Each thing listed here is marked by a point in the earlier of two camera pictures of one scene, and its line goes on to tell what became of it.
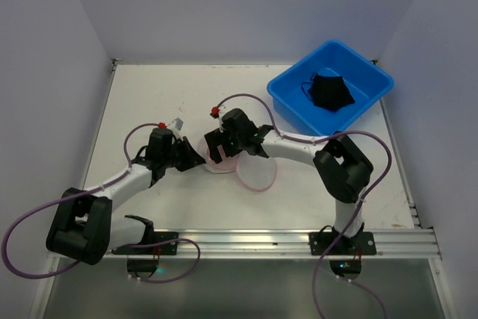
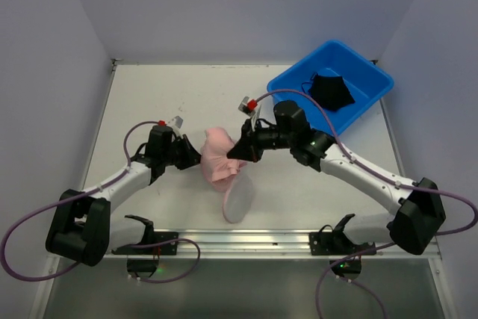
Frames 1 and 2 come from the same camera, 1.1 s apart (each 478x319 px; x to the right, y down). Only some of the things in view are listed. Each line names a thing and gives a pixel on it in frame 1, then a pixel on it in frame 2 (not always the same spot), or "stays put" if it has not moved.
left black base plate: [169, 248] stays put
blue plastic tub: [367, 81] stays put
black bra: [328, 92] stays put
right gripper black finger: [214, 139] → [246, 148]
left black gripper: [179, 153] stays put
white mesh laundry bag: [255, 172] → [237, 198]
